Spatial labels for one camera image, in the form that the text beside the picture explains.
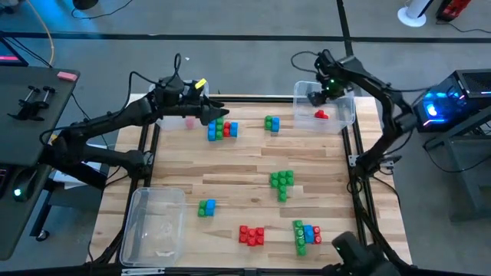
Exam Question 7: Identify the dark grey side desk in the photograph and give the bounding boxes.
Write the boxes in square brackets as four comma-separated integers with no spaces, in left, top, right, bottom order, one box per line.
[0,64,81,261]

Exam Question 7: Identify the clear plastic bin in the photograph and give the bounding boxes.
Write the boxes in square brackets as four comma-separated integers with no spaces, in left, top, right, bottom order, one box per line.
[148,79,210,131]
[119,186,187,268]
[293,80,356,134]

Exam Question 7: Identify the black floor cable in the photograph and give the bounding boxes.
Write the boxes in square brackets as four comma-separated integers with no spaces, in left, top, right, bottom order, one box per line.
[71,0,133,20]
[435,18,491,35]

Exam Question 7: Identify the black computer mouse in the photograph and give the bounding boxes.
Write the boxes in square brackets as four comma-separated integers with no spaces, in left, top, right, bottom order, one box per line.
[11,168,38,203]

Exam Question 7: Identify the black desk cable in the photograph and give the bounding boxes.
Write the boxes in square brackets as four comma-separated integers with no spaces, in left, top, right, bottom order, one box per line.
[70,93,93,122]

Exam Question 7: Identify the black double screw clamp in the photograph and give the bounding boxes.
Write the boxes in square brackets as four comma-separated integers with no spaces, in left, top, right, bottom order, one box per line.
[6,85,57,123]

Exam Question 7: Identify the pink eraser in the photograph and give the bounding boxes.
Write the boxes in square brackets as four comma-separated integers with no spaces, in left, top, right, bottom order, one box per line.
[56,71,79,83]

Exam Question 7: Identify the black computer with blue lights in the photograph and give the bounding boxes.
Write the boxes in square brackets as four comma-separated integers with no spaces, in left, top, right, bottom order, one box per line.
[409,68,491,134]

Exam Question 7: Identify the grey computer stand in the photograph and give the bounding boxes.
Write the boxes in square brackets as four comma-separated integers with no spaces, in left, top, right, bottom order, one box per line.
[447,114,491,223]

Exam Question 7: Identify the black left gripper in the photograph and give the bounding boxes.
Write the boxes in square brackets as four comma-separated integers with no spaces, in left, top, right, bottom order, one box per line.
[178,82,231,126]

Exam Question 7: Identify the dark monitor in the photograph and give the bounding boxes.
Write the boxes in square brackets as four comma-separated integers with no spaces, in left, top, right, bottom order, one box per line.
[0,36,30,68]

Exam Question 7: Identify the yellow cable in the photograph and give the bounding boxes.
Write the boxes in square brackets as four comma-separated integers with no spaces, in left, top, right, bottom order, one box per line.
[25,0,54,68]

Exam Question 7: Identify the black round base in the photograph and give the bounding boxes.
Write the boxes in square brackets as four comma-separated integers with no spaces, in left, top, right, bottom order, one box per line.
[71,0,100,12]

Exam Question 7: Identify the white pedestal base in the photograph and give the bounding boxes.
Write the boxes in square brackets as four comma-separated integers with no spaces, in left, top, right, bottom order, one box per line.
[397,0,434,28]

